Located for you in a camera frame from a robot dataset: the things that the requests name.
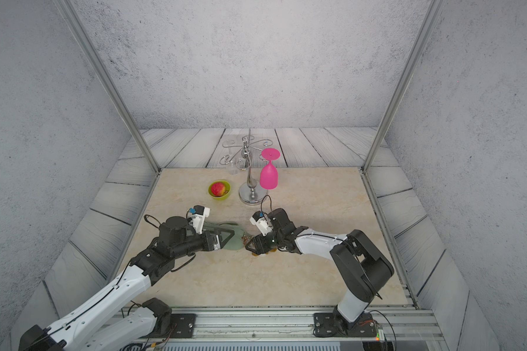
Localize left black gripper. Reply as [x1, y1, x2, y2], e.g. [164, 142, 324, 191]
[170, 227, 234, 261]

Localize green fabric pouch bag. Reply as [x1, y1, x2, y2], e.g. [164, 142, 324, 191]
[203, 222, 246, 251]

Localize brown white plush keychain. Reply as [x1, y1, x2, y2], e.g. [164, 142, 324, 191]
[244, 234, 277, 256]

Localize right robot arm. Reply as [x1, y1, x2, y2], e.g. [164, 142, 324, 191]
[245, 209, 395, 337]

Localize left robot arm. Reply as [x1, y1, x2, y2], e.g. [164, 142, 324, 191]
[18, 215, 235, 350]

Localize silver glass holder stand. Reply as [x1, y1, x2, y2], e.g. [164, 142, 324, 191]
[219, 130, 273, 205]

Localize red apple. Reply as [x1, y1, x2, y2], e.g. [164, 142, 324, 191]
[210, 181, 228, 197]

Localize green bowl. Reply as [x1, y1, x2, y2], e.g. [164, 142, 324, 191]
[208, 180, 231, 200]

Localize pink wine glass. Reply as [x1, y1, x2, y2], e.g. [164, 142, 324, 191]
[260, 148, 281, 190]

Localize clear hanging glass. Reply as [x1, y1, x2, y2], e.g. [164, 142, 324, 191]
[227, 146, 241, 175]

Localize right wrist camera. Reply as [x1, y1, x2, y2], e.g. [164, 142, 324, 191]
[250, 211, 272, 236]

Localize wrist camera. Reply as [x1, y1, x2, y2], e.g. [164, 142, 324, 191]
[188, 205, 210, 235]
[250, 211, 272, 236]

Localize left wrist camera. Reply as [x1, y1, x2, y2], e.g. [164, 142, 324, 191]
[188, 205, 210, 235]

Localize aluminium mounting rail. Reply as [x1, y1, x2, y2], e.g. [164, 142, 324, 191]
[148, 306, 447, 350]

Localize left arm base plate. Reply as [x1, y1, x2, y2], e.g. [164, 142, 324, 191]
[160, 313, 197, 339]

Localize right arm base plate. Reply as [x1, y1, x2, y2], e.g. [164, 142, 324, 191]
[313, 312, 379, 338]

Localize right aluminium frame post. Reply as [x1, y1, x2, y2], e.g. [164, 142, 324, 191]
[362, 0, 445, 174]

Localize aluminium frame post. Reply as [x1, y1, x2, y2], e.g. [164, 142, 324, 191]
[54, 0, 161, 175]
[362, 0, 445, 174]

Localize left aluminium frame post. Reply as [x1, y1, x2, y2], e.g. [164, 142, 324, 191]
[54, 0, 161, 175]

